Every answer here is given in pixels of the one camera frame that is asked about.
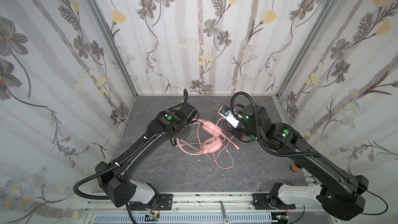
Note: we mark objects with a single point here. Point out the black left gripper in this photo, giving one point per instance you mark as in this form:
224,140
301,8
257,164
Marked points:
181,129

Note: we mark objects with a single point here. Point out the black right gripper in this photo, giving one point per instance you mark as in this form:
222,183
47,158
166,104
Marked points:
233,129

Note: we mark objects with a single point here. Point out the pink headphones with cable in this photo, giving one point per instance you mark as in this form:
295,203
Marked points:
213,147

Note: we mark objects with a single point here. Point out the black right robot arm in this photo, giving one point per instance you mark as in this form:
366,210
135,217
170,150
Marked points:
339,193

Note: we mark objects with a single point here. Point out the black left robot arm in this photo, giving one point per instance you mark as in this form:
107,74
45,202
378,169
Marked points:
116,177

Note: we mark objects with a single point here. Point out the brown tape roll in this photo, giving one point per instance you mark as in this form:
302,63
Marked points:
296,167

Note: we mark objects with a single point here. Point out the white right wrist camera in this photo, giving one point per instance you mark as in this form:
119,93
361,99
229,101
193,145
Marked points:
226,113

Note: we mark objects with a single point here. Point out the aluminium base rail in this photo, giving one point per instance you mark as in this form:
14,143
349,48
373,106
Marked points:
214,202

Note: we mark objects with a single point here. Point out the white perforated cable duct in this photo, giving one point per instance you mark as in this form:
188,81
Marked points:
186,218

